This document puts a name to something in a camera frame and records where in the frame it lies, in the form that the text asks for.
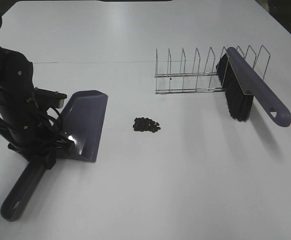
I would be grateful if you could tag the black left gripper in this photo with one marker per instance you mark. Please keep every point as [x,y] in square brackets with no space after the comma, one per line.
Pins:
[30,128]

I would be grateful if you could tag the purple plastic dustpan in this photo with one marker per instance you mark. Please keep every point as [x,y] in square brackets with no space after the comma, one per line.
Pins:
[83,118]

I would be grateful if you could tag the pile of coffee beans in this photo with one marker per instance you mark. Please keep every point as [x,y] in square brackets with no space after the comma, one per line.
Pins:
[145,124]

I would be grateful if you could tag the purple hand brush black bristles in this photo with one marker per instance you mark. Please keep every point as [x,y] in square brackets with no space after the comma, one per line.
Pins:
[242,85]

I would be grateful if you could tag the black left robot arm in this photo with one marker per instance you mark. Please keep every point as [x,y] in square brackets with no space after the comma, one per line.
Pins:
[15,69]

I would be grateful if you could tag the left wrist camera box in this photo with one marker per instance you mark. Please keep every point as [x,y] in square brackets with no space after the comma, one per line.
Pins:
[49,99]

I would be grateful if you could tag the chrome wire dish rack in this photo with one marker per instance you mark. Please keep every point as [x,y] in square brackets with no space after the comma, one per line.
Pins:
[188,73]

